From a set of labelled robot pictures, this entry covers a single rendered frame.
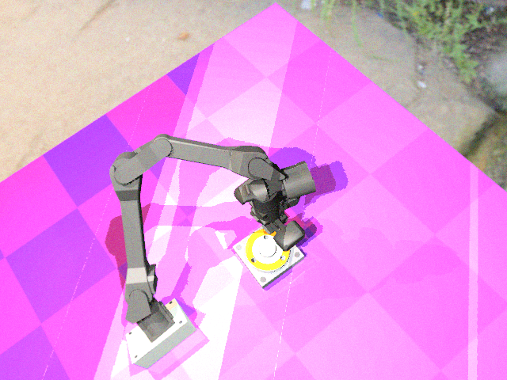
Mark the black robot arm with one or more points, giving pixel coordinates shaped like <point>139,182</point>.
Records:
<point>126,174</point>

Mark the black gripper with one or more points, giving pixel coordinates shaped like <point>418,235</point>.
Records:
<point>288,235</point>

